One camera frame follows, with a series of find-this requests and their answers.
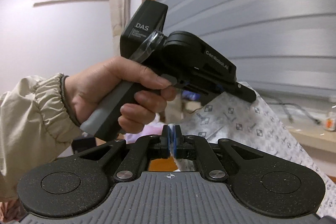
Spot small clear bottle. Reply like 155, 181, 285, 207
325, 111, 336, 132

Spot grey window blind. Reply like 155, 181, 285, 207
153, 0, 336, 99

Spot thin black cable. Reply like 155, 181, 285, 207
265, 97, 324, 125

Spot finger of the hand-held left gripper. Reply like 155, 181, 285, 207
223, 81, 257, 103

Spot person's left hand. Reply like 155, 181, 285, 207
64, 55, 178, 134

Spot cream window sill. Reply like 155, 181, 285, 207
285, 108, 336, 154

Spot white patterned pajama pants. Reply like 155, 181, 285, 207
169, 81, 336, 224

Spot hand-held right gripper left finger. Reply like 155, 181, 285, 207
79, 125, 172, 183

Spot pale pink fabric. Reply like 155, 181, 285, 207
125, 113, 169, 144

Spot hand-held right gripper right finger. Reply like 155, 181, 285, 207
173, 125, 263, 183

